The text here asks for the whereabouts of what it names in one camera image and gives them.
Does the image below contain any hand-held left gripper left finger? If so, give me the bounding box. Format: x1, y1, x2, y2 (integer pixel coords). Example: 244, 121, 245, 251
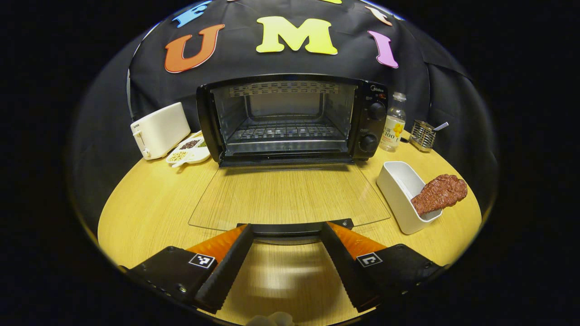
125, 223, 254, 314

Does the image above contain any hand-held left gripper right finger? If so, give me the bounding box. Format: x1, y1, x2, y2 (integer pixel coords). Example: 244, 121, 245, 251
320, 221, 447, 313

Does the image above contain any brown meat piece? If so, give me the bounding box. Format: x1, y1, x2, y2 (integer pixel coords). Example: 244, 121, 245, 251
411, 174, 468, 216

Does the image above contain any black electric oven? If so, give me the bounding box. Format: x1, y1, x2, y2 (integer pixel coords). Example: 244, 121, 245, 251
188, 73, 391, 246

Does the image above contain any white rectangular container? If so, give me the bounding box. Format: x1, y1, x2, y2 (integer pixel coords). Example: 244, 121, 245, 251
376, 161, 443, 235

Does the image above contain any white divided seasoning dish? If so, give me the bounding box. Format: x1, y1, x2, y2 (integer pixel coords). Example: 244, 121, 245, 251
166, 131, 211, 168

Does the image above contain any clear glass bottle yellow label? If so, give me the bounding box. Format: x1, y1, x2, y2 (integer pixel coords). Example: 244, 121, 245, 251
380, 92, 407, 153

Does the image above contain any white toaster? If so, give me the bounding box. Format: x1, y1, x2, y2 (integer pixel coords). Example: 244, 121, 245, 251
130, 102, 191, 160

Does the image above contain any metal wire cutlery holder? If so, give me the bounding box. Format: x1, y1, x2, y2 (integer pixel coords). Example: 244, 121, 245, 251
409, 120, 436, 153

